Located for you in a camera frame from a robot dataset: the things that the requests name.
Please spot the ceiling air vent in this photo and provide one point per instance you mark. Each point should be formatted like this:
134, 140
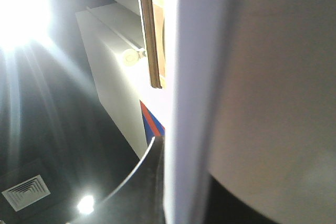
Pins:
26, 193

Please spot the wooden shelf unit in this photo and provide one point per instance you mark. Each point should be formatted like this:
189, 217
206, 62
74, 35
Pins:
153, 22

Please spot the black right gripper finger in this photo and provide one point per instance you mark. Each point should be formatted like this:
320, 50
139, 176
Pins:
137, 197

